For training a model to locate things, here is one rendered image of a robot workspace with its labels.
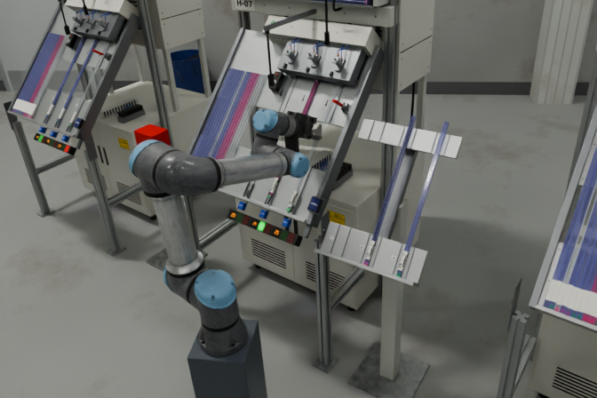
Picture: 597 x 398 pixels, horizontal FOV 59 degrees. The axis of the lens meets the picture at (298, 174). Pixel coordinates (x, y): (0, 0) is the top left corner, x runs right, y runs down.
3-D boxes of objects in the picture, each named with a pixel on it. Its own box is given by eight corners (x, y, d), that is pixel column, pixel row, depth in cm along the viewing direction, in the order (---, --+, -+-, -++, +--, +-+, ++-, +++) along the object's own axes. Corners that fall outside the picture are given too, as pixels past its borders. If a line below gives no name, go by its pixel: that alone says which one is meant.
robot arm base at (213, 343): (241, 359, 159) (236, 335, 154) (192, 354, 161) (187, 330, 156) (252, 322, 172) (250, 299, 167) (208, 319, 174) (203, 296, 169)
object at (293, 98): (349, 131, 200) (344, 126, 195) (223, 100, 235) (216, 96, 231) (380, 53, 203) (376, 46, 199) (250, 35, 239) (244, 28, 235)
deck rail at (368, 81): (317, 228, 194) (309, 225, 189) (313, 226, 195) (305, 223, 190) (386, 54, 203) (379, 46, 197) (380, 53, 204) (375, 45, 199)
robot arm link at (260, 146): (265, 173, 166) (274, 139, 165) (242, 163, 173) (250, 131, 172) (282, 175, 173) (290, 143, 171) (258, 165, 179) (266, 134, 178)
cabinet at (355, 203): (356, 320, 245) (356, 207, 215) (243, 267, 283) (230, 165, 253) (417, 248, 290) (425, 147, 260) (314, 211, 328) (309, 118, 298)
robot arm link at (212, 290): (217, 335, 154) (210, 300, 148) (188, 314, 162) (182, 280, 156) (247, 313, 162) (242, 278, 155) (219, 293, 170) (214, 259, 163)
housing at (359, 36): (378, 64, 204) (364, 45, 192) (278, 49, 231) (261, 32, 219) (385, 45, 205) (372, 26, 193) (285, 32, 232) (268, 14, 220)
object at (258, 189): (311, 222, 193) (306, 219, 190) (187, 176, 229) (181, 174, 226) (330, 173, 195) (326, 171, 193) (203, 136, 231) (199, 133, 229)
